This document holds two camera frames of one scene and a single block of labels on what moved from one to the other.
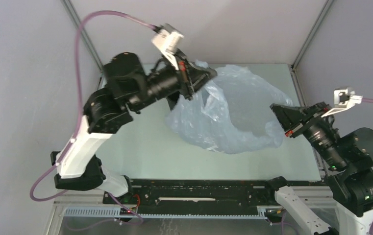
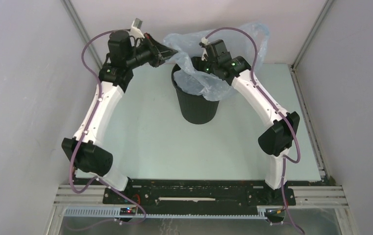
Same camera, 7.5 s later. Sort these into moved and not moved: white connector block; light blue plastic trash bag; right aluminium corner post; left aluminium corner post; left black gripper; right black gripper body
Moved: light blue plastic trash bag; left black gripper; white connector block; right black gripper body
Not moved: right aluminium corner post; left aluminium corner post
